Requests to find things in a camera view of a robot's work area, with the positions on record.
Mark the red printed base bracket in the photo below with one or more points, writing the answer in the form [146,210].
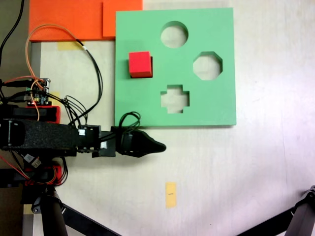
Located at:
[58,114]
[58,172]

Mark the large orange flat block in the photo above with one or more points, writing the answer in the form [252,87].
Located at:
[64,19]

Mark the black tripod leg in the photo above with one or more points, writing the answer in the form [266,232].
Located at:
[304,211]
[53,218]
[268,223]
[86,221]

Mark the green shape sorting board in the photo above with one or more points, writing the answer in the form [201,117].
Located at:
[211,105]

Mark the small yellow tape piece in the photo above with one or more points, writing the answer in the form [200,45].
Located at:
[56,94]

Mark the black driver board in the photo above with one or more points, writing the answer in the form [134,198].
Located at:
[33,161]

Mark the red square block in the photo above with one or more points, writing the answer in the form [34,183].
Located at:
[139,62]

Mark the small orange raised block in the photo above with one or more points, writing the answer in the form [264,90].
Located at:
[123,17]

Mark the yellow tape marker with line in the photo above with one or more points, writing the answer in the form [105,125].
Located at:
[171,199]

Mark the wide yellow tape strip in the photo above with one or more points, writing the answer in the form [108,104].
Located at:
[66,46]

